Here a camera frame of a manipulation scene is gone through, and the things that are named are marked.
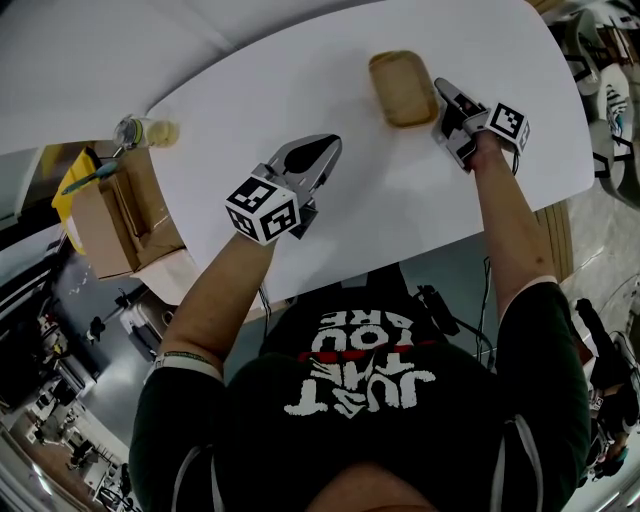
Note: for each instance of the small open cardboard box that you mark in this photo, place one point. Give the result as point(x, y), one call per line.
point(105, 235)

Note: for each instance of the black box device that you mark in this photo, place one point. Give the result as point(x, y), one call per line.
point(440, 310)

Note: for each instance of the white patterned cushion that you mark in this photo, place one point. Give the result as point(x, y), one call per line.
point(616, 102)

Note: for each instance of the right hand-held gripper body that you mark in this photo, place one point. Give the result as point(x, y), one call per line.
point(507, 122)

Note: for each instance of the person's dark printed t-shirt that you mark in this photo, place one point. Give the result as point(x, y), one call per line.
point(360, 440)

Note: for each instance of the person's right forearm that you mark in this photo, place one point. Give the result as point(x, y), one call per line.
point(510, 225)

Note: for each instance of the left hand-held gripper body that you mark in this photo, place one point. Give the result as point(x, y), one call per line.
point(260, 210)

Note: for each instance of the grey chair with black legs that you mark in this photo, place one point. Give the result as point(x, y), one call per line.
point(620, 172)

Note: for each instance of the plain grey chair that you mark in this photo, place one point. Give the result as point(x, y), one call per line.
point(585, 30)

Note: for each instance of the clear bottle with yellow liquid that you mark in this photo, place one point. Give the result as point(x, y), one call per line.
point(162, 132)

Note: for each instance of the person's face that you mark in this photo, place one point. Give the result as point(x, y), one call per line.
point(375, 495)

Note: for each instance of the white grey machine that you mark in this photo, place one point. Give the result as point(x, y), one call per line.
point(145, 330)

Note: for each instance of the person's left forearm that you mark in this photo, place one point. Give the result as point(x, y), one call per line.
point(220, 295)

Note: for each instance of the tan rectangular tray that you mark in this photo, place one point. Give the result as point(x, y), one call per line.
point(405, 123)

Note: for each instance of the yellow plastic bin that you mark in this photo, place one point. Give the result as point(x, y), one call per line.
point(64, 215)

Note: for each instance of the wooden slatted platform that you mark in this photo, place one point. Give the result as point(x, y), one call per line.
point(552, 240)

